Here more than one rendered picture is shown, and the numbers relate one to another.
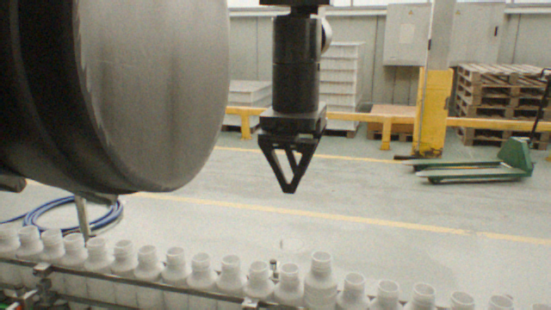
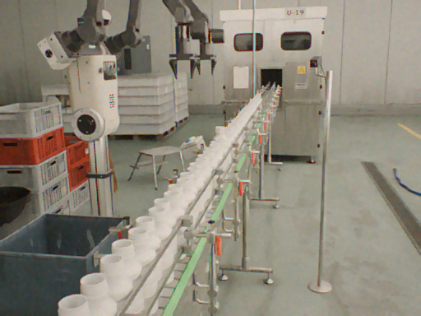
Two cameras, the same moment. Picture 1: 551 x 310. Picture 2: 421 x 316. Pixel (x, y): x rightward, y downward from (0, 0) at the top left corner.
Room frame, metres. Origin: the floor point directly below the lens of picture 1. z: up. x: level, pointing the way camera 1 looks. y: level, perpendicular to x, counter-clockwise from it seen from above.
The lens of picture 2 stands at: (0.46, -1.79, 1.47)
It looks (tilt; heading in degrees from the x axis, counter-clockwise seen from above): 13 degrees down; 86
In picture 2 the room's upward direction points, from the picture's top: 1 degrees counter-clockwise
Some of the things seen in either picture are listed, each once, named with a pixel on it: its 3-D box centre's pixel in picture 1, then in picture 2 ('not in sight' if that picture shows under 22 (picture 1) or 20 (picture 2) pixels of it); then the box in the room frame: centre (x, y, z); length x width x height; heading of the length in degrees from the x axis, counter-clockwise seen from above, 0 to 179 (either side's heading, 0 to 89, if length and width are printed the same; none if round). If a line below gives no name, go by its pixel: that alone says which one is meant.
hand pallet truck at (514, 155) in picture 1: (479, 124); not in sight; (4.26, -2.16, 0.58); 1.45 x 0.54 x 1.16; 95
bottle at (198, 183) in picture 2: not in sight; (193, 196); (0.49, -0.58, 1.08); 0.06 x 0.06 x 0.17
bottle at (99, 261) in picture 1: (101, 275); not in sight; (0.74, 0.37, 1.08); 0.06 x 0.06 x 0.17
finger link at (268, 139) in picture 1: (291, 153); (179, 67); (0.47, -0.02, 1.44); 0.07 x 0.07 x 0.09; 76
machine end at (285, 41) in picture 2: not in sight; (273, 85); (1.95, 4.87, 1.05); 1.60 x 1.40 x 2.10; 75
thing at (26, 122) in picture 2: not in sight; (25, 118); (-0.84, 1.99, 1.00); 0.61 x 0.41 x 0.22; 82
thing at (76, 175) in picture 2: not in sight; (63, 173); (-0.76, 2.69, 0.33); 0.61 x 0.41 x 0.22; 78
